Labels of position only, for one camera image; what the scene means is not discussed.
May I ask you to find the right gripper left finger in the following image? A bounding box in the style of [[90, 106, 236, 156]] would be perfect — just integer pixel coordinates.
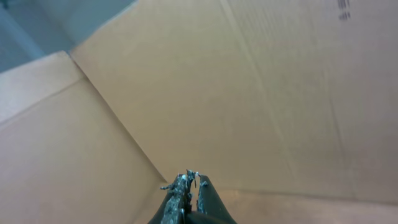
[[148, 170, 197, 224]]

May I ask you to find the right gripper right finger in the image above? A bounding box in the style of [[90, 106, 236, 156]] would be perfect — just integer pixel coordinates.
[[186, 175, 237, 224]]

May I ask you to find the brown cardboard box wall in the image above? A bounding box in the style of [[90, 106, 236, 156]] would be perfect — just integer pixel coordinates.
[[1, 1, 397, 223]]

